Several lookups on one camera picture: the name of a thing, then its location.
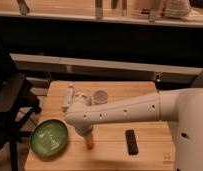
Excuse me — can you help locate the green ceramic bowl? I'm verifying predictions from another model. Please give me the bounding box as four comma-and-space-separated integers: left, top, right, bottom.
30, 119, 68, 157

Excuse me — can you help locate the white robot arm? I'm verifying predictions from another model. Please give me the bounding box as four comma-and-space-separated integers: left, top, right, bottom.
65, 88, 203, 171

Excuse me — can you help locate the white paper cup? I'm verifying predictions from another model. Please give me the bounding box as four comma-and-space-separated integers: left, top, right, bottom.
93, 90, 108, 105

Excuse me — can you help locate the black remote control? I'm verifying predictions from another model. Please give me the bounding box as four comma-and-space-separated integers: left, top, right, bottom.
125, 130, 138, 155

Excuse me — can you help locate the white bottle lying down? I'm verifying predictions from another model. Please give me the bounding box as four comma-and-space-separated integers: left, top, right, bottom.
62, 84, 74, 112

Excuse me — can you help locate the black chair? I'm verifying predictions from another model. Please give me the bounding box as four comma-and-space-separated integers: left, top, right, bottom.
0, 50, 41, 171

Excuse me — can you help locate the grey bench rail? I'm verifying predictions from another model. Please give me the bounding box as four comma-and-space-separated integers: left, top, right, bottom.
11, 53, 202, 83

